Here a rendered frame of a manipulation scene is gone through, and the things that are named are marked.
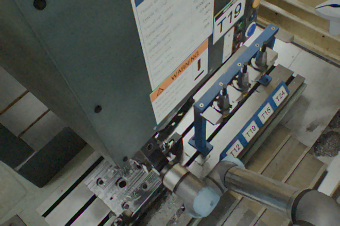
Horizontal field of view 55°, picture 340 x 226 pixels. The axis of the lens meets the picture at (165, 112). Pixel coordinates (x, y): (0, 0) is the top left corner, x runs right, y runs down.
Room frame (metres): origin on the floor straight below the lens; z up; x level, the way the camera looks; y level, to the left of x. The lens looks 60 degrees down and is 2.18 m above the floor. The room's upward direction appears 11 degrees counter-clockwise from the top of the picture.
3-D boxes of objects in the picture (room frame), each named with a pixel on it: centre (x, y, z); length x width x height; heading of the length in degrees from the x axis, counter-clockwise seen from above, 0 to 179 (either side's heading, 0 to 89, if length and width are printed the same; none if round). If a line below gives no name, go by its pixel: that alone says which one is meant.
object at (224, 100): (0.55, -0.20, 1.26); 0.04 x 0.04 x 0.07
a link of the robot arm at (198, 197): (0.25, -0.04, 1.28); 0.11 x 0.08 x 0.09; 39
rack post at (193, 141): (0.55, -0.12, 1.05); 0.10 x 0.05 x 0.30; 39
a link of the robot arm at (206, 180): (0.26, -0.06, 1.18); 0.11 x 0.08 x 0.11; 124
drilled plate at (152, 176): (0.45, 0.18, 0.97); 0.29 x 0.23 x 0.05; 129
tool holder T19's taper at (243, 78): (0.61, -0.28, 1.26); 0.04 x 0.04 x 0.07
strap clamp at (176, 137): (0.53, 0.01, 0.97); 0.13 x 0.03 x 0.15; 129
